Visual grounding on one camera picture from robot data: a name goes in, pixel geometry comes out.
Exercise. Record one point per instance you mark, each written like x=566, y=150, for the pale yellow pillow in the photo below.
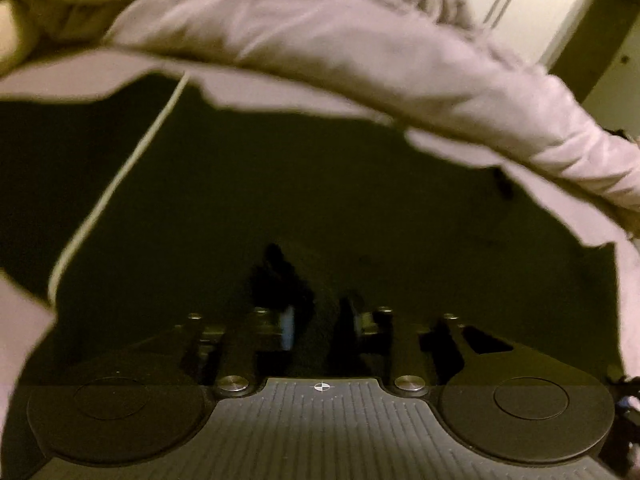
x=25, y=25

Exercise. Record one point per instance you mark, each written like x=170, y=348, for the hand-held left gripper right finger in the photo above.
x=357, y=325

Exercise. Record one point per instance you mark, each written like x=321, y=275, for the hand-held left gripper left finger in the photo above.
x=287, y=329

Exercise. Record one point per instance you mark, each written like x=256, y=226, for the white wardrobe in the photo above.
x=530, y=5

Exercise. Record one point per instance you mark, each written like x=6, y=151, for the black garment with white stripe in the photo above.
x=310, y=185

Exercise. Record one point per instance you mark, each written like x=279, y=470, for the lilac bed sheet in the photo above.
x=625, y=300

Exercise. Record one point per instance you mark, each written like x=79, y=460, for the lilac duvet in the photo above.
x=320, y=35

